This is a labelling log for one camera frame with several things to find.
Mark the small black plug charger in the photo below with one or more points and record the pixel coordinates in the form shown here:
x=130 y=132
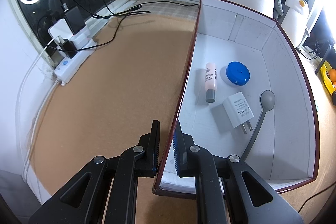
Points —
x=68 y=48

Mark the white usb charger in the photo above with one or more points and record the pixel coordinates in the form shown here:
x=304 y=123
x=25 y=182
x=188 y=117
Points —
x=238 y=111

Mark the orange fruit back left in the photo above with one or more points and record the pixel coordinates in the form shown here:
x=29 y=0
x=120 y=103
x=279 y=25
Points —
x=332 y=75

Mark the small plush penguin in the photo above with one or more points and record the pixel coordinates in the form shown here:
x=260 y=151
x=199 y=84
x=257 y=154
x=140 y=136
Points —
x=294 y=21

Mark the white power adapter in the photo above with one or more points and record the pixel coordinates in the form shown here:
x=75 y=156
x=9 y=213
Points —
x=60 y=28

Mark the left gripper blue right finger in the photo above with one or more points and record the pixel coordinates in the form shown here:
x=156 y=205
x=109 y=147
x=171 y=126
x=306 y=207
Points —
x=186 y=161

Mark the red cardboard box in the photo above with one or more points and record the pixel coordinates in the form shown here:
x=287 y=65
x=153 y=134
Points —
x=286 y=151

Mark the grey spoon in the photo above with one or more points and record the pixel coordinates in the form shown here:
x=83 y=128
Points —
x=267 y=102

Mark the pink cosmetic bottle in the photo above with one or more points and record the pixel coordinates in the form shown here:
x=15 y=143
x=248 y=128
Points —
x=210 y=82

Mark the white power strip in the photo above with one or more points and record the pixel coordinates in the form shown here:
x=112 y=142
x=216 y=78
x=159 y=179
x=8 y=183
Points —
x=68 y=67

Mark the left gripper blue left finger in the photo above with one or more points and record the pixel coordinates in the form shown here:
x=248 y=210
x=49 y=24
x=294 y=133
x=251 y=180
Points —
x=147 y=164

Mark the black power adapter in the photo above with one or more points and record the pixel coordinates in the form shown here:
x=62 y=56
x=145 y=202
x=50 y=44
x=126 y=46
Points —
x=74 y=19

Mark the yellow fruit bowl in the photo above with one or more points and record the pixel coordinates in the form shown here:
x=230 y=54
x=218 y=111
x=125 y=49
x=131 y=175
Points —
x=326 y=81

